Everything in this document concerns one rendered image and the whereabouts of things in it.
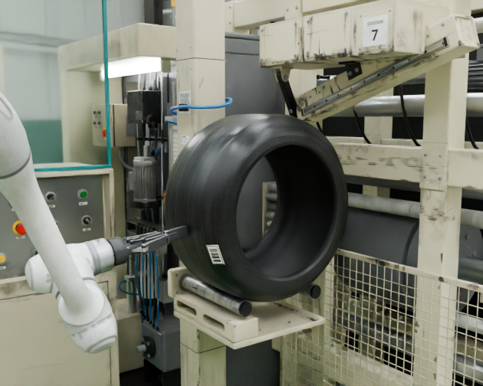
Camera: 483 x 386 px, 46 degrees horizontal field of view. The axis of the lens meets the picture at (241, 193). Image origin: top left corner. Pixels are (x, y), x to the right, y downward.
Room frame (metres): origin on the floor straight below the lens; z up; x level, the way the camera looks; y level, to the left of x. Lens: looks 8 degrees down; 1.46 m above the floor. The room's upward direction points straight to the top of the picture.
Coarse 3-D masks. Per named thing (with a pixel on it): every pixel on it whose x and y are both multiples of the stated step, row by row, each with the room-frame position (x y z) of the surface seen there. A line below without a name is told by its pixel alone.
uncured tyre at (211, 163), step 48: (192, 144) 1.72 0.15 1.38; (240, 144) 1.60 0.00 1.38; (288, 144) 1.67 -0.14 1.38; (192, 192) 1.59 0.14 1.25; (240, 192) 1.56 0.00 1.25; (288, 192) 2.03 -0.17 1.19; (336, 192) 1.80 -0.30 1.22; (192, 240) 1.59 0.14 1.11; (288, 240) 2.00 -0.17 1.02; (336, 240) 1.79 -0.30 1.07; (240, 288) 1.60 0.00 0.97; (288, 288) 1.68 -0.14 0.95
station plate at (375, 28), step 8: (376, 16) 1.65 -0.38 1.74; (384, 16) 1.63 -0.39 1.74; (368, 24) 1.68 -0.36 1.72; (376, 24) 1.65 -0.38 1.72; (384, 24) 1.63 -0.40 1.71; (368, 32) 1.68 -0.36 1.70; (376, 32) 1.65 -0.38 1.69; (384, 32) 1.63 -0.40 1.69; (368, 40) 1.67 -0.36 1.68; (376, 40) 1.65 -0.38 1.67; (384, 40) 1.63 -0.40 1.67
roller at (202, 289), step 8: (184, 280) 1.87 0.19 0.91; (192, 280) 1.84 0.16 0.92; (184, 288) 1.89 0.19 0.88; (192, 288) 1.82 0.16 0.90; (200, 288) 1.79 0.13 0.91; (208, 288) 1.76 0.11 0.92; (216, 288) 1.75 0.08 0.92; (208, 296) 1.75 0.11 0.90; (216, 296) 1.71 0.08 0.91; (224, 296) 1.68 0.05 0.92; (232, 296) 1.67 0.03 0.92; (224, 304) 1.67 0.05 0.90; (232, 304) 1.64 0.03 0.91; (240, 304) 1.62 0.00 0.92; (248, 304) 1.62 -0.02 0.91; (240, 312) 1.61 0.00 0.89; (248, 312) 1.62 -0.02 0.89
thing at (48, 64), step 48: (0, 0) 1.94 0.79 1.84; (48, 0) 2.03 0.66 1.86; (96, 0) 2.13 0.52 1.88; (0, 48) 1.93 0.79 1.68; (48, 48) 2.02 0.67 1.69; (96, 48) 2.12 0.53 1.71; (48, 96) 2.02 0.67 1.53; (96, 96) 2.12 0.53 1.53; (48, 144) 2.02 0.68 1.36; (96, 144) 2.12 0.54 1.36
